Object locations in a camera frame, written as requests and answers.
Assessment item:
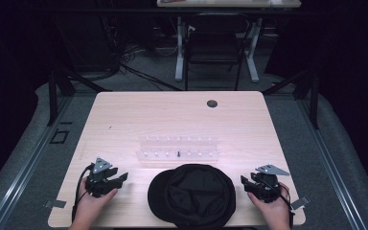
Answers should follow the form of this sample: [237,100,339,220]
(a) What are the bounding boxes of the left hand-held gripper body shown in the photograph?
[84,156,125,198]

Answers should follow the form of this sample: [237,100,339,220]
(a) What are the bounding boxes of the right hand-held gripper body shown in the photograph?
[250,163,291,204]

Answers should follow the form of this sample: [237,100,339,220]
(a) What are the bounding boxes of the person's left hand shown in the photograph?
[76,176,120,223]

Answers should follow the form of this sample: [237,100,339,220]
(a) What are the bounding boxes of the person's right hand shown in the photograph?
[247,181,292,228]

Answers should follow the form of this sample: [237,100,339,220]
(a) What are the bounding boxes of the black cap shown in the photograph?
[147,163,237,230]

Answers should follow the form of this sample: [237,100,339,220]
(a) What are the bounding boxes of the black tape square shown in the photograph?
[49,128,71,145]

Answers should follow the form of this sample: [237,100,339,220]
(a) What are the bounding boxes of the clear acrylic peg rack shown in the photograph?
[135,135,221,163]

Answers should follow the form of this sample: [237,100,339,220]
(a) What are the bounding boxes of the black metal stand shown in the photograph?
[261,67,321,130]
[45,18,113,127]

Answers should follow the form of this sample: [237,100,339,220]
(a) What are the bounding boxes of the black chair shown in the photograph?
[183,12,254,92]

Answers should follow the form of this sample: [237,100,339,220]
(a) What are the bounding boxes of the white-legged desk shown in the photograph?
[155,0,303,83]

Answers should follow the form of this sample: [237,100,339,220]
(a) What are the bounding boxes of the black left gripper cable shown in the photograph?
[71,163,96,223]

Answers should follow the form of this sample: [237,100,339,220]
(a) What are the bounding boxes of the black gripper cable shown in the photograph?
[71,163,96,223]
[276,182,295,230]

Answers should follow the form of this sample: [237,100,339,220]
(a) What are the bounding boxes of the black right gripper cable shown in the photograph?
[276,182,295,230]

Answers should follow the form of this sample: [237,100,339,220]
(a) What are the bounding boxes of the grey metal table bracket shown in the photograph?
[43,198,68,210]
[289,195,311,212]

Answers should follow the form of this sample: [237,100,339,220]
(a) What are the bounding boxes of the grey metal floor rail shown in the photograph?
[0,95,75,230]
[296,95,368,230]

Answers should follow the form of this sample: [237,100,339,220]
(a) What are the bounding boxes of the black floor cables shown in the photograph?
[117,43,184,92]

